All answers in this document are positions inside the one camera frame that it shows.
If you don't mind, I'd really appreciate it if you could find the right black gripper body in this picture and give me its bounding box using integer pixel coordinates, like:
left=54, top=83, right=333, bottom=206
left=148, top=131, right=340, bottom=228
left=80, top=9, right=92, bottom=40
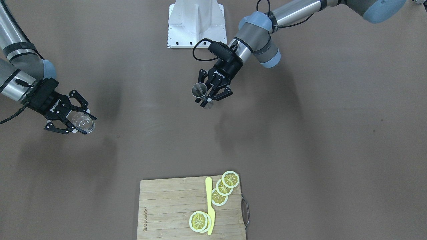
left=30, top=90, right=71, bottom=121

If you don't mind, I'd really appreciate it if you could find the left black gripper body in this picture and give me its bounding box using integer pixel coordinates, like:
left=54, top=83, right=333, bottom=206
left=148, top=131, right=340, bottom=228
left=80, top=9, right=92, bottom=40
left=209, top=55, right=244, bottom=84

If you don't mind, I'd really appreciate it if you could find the steel jigger measuring cup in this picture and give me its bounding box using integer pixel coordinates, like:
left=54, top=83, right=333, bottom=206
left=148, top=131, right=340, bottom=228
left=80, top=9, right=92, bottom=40
left=192, top=83, right=212, bottom=109

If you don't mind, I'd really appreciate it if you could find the clear glass cup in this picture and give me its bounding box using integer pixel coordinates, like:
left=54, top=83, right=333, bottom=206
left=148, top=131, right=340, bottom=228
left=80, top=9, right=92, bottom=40
left=71, top=111, right=95, bottom=133

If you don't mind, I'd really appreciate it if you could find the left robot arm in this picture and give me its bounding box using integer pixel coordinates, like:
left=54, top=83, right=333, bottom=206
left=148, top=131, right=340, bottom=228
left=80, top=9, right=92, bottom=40
left=192, top=0, right=405, bottom=108

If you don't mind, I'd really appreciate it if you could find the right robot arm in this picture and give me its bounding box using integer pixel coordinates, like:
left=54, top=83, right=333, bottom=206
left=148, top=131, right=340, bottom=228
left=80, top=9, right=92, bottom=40
left=0, top=0, right=96, bottom=135

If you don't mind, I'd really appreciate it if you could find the end lemon slice of row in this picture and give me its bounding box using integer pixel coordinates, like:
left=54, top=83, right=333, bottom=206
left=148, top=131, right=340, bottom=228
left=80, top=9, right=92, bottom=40
left=222, top=171, right=240, bottom=188

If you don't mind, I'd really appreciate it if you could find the middle lemon slice of row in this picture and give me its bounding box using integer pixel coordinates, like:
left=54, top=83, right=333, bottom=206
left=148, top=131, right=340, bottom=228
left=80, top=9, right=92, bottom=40
left=215, top=179, right=233, bottom=196

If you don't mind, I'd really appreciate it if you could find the yellow plastic knife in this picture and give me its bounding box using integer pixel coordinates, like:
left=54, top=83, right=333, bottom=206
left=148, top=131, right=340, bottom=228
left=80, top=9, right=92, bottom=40
left=205, top=177, right=216, bottom=235

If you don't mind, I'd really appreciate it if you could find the wooden cutting board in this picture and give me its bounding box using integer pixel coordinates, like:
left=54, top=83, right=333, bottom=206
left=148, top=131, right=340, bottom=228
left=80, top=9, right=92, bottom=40
left=137, top=176, right=247, bottom=240

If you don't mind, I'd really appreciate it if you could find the lemon slice near knife tip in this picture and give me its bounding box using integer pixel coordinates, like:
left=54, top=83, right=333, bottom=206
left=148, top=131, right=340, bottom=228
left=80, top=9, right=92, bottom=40
left=188, top=211, right=207, bottom=233

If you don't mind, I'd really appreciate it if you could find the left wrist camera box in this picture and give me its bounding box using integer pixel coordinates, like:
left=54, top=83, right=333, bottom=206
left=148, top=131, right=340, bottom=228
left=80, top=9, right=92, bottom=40
left=208, top=41, right=234, bottom=60

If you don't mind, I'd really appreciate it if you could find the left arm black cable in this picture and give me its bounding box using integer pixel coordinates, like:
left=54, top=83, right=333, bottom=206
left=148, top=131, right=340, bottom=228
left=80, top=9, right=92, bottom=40
left=192, top=0, right=314, bottom=62

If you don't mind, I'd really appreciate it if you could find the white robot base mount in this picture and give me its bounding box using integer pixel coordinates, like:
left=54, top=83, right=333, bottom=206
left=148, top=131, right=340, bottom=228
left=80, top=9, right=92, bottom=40
left=167, top=0, right=227, bottom=48

